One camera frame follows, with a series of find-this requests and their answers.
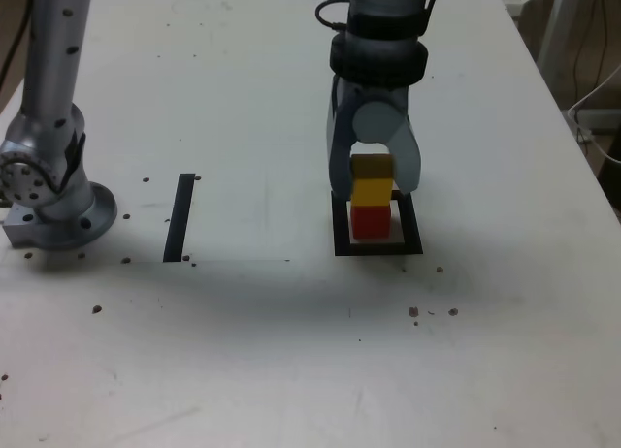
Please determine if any black tape strip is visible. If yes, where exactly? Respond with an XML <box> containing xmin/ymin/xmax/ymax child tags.
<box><xmin>162</xmin><ymin>173</ymin><xmax>197</xmax><ymax>264</ymax></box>

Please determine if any white cable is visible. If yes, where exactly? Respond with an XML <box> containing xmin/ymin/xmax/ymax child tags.
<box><xmin>564</xmin><ymin>63</ymin><xmax>621</xmax><ymax>167</ymax></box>

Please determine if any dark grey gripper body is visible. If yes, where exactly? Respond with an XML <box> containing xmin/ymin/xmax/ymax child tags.
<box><xmin>339</xmin><ymin>78</ymin><xmax>409</xmax><ymax>108</ymax></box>

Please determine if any black camera cable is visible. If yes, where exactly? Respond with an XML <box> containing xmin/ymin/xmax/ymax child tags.
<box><xmin>313</xmin><ymin>0</ymin><xmax>352</xmax><ymax>33</ymax></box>

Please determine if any red cube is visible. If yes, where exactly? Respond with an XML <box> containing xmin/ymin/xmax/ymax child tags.
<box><xmin>349</xmin><ymin>204</ymin><xmax>392</xmax><ymax>240</ymax></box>

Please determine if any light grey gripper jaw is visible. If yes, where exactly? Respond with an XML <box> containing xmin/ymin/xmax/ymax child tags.
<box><xmin>351</xmin><ymin>97</ymin><xmax>423</xmax><ymax>196</ymax></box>

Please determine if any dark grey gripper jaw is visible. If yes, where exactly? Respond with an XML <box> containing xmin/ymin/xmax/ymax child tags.
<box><xmin>325</xmin><ymin>76</ymin><xmax>359</xmax><ymax>200</ymax></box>

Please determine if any black tape square outline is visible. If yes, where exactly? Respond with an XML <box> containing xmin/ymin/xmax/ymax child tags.
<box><xmin>330</xmin><ymin>189</ymin><xmax>425</xmax><ymax>258</ymax></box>

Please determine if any yellow cube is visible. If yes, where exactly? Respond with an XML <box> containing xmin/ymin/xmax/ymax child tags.
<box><xmin>349</xmin><ymin>153</ymin><xmax>395</xmax><ymax>208</ymax></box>

